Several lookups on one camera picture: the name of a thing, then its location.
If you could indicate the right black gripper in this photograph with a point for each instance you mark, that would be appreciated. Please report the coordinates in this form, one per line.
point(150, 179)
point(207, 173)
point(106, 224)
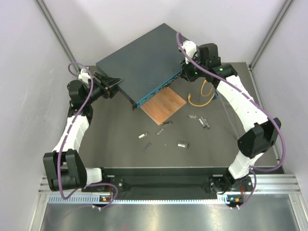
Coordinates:
point(185, 73)

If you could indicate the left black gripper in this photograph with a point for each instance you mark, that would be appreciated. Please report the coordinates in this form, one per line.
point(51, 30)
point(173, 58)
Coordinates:
point(108, 92)

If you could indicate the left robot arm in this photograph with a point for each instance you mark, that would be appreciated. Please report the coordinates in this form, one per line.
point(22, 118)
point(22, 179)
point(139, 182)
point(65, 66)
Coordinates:
point(63, 166)

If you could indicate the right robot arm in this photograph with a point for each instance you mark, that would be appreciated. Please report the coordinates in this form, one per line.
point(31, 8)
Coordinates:
point(261, 130)

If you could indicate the wooden board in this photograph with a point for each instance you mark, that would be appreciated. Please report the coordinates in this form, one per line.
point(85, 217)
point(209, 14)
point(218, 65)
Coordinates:
point(163, 105)

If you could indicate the SFP module pair right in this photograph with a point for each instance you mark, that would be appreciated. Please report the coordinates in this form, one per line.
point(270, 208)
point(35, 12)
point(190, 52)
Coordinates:
point(204, 123)

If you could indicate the silver SFP module by board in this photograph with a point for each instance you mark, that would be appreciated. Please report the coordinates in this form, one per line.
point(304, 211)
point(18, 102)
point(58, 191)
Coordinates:
point(166, 123)

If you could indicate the silver SFP module far left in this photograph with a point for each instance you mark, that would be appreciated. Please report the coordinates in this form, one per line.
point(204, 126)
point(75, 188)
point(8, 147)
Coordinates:
point(143, 135)

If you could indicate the dark grey table mat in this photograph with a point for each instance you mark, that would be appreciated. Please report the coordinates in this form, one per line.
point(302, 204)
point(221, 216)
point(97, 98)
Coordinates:
point(112, 138)

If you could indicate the silver double SFP module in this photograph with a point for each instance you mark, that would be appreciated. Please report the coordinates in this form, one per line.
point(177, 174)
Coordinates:
point(183, 144)

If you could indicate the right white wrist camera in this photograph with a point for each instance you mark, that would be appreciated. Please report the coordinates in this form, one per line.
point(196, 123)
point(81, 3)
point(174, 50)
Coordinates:
point(190, 49)

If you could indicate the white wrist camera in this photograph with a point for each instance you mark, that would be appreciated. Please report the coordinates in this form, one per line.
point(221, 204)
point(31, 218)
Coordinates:
point(84, 76)
point(190, 49)

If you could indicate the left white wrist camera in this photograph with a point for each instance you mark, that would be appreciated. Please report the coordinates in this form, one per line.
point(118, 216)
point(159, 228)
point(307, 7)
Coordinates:
point(84, 76)

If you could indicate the dark teal network switch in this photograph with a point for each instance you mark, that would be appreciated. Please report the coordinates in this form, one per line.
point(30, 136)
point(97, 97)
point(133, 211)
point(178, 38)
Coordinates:
point(147, 64)

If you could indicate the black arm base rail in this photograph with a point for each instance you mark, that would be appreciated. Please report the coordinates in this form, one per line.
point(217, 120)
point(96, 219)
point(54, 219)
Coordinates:
point(174, 183)

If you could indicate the grey slotted cable duct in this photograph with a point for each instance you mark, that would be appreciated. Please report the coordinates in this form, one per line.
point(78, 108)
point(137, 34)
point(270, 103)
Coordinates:
point(96, 199)

